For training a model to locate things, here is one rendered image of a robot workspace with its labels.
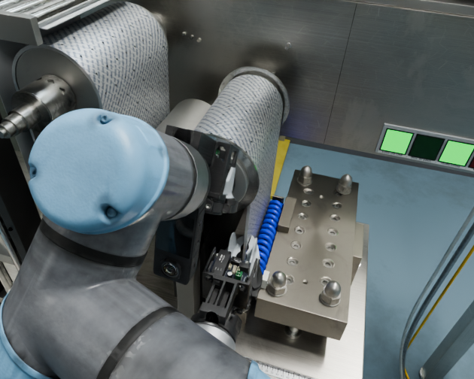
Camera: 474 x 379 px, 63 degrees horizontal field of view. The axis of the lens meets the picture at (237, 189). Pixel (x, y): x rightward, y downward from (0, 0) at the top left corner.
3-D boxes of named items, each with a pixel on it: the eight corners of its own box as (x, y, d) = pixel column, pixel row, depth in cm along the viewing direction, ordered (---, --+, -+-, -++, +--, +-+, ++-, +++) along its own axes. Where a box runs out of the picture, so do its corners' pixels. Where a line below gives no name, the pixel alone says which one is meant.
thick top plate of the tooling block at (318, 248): (253, 316, 73) (256, 297, 69) (291, 186, 103) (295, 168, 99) (339, 341, 70) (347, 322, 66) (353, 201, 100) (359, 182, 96)
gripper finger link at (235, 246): (250, 217, 68) (235, 256, 61) (247, 240, 72) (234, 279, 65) (232, 213, 69) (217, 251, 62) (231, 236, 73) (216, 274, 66)
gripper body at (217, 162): (242, 150, 48) (221, 135, 36) (227, 218, 48) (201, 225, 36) (184, 138, 50) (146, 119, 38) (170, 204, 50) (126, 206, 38)
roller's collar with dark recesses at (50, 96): (18, 128, 57) (4, 87, 53) (44, 109, 62) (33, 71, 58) (56, 136, 56) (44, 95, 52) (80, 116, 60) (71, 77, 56)
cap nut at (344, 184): (335, 192, 92) (339, 177, 90) (336, 183, 95) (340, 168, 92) (350, 195, 92) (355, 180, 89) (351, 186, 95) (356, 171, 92)
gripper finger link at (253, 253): (269, 222, 67) (256, 262, 61) (266, 245, 71) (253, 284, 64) (252, 217, 68) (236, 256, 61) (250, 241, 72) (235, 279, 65)
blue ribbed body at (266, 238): (244, 277, 75) (246, 265, 73) (268, 205, 91) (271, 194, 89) (262, 281, 74) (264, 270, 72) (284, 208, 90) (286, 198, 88)
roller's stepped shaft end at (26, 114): (-7, 142, 51) (-16, 121, 49) (24, 120, 56) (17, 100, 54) (14, 147, 51) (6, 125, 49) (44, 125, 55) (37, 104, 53)
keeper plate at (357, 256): (340, 287, 86) (352, 256, 79) (343, 254, 94) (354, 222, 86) (351, 291, 86) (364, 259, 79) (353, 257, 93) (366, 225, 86)
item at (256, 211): (240, 275, 74) (247, 203, 62) (268, 198, 91) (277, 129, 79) (243, 276, 74) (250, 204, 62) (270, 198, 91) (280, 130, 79)
